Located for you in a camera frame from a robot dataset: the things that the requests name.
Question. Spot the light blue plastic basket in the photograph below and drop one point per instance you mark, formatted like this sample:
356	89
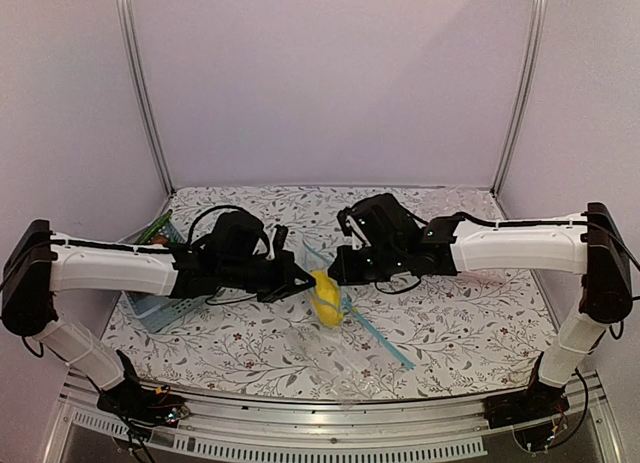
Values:
156	312

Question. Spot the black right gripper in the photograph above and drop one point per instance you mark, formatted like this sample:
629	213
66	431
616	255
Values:
346	275

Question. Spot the clear bag blue zipper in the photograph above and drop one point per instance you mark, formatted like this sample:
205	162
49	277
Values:
315	259
349	363

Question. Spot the yellow mango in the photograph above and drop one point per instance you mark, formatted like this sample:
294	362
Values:
326	300

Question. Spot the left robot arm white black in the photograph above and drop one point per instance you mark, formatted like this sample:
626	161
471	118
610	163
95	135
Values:
237	253

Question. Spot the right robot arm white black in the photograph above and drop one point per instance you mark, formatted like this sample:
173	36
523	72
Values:
387	239

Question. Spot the dark green cucumber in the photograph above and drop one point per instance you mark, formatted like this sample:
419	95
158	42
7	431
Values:
154	228

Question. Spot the right aluminium frame post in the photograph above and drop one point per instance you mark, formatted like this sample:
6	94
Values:
531	51

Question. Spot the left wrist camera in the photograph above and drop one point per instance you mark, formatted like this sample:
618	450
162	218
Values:
277	241

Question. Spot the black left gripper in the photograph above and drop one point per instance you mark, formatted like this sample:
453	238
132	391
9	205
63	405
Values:
284	286

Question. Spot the left aluminium frame post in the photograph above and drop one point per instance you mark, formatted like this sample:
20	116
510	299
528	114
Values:
134	59

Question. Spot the floral table mat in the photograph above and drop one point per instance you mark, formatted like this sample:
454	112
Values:
464	337

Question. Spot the aluminium frame post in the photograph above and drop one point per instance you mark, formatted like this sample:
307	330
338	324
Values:
134	59
531	51

